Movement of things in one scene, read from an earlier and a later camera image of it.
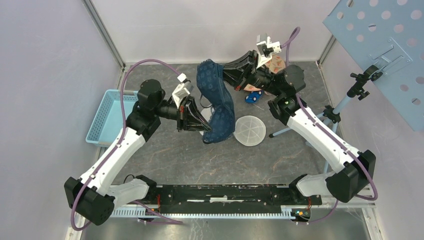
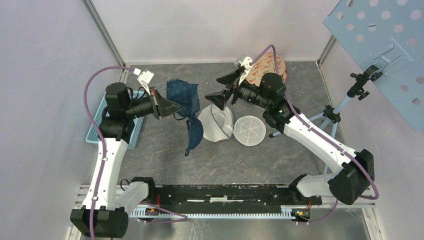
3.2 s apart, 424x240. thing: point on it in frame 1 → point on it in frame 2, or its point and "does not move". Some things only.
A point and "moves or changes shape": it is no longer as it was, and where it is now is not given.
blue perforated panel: x=388 y=34 does not move
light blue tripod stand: x=356 y=90 does not move
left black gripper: x=199 y=123 → x=162 y=107
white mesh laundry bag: x=250 y=130 does not move
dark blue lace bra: x=214 y=88 moves or changes shape
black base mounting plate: x=233 y=195 does not move
